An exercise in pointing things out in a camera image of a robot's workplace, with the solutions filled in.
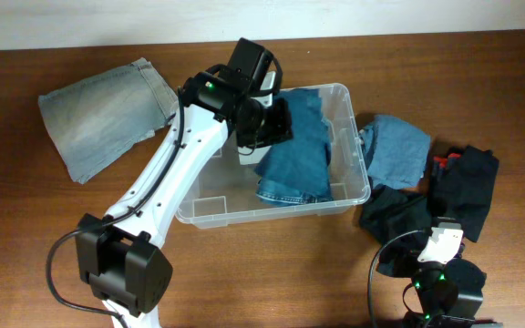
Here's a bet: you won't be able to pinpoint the dark blue jeans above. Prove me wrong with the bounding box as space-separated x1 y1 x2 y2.
254 88 333 206

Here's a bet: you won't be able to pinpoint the blue t-shirt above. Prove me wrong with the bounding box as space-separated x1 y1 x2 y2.
360 115 431 190

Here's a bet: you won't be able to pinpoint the dark green-black shirt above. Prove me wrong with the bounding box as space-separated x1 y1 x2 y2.
359 186 432 278

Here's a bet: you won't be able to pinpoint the light washed jeans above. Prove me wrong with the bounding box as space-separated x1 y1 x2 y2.
38 57 177 184

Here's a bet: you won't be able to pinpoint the black garment with red trim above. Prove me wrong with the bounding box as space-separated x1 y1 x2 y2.
427 146 499 242

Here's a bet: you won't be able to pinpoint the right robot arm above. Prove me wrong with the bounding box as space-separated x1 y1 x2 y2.
402 258 504 328

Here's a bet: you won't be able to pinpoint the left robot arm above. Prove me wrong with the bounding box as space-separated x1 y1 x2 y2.
75 38 293 327

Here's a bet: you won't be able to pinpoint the white label in container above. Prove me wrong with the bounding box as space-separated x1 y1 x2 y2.
237 146 270 165

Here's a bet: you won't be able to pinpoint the clear plastic storage container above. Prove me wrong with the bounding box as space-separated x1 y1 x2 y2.
176 83 371 229

